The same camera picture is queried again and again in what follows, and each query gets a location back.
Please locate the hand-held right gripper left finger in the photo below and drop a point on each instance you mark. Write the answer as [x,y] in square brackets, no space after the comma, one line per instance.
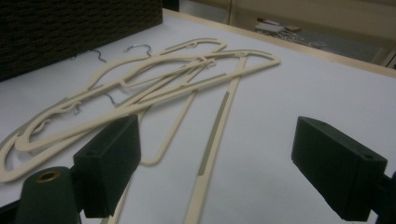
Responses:
[109,161]

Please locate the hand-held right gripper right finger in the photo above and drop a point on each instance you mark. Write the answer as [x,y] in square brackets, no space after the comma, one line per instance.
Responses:
[336,168]

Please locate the cream plastic clothes hanger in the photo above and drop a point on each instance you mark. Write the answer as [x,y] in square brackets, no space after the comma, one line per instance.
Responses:
[205,40]
[9,177]
[274,62]
[199,193]

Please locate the dark woven basket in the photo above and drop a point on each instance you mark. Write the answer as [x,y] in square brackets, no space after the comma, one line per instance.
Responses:
[68,28]

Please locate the grey flat box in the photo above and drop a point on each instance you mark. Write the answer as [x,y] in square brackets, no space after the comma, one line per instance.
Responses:
[269,27]

